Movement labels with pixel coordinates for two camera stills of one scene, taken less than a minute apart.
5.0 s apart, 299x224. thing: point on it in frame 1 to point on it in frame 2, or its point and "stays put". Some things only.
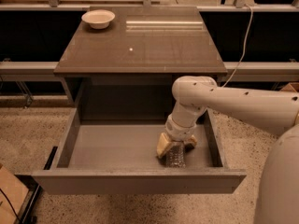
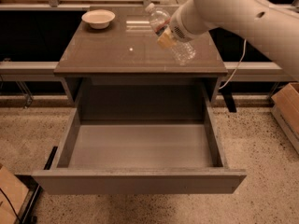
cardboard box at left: [15, 191] stays put
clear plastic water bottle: [176, 155] to [161, 23]
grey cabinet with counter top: [121, 62] stays put
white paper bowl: [98, 19] stays put
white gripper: [179, 131] to [177, 28]
